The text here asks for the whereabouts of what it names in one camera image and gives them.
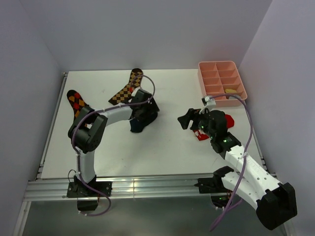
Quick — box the yellow ankle sock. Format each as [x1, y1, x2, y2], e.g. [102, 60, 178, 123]
[224, 89, 237, 93]

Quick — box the brown tan argyle sock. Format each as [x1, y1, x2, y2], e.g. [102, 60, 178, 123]
[108, 68, 143, 105]

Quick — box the aluminium frame rail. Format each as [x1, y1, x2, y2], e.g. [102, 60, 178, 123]
[23, 173, 213, 202]

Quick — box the red santa sock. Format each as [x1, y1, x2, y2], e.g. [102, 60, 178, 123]
[190, 111, 235, 141]

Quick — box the dark navy ankle sock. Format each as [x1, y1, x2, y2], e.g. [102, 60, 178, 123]
[129, 113, 158, 133]

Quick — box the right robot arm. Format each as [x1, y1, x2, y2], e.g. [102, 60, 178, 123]
[178, 108, 297, 230]

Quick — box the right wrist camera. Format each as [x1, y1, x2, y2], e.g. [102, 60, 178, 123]
[199, 95, 216, 114]

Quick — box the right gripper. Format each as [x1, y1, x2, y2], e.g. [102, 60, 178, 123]
[177, 107, 216, 139]

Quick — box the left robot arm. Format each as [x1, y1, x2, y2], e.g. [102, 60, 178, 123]
[68, 88, 159, 196]

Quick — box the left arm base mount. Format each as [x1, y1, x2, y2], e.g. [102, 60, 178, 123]
[66, 179, 112, 213]

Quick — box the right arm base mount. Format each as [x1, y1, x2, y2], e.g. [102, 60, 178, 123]
[194, 177, 232, 210]

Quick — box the red orange argyle sock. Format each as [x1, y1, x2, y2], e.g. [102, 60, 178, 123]
[66, 89, 88, 120]

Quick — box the pink compartment tray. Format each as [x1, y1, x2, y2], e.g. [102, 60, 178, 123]
[197, 61, 248, 107]

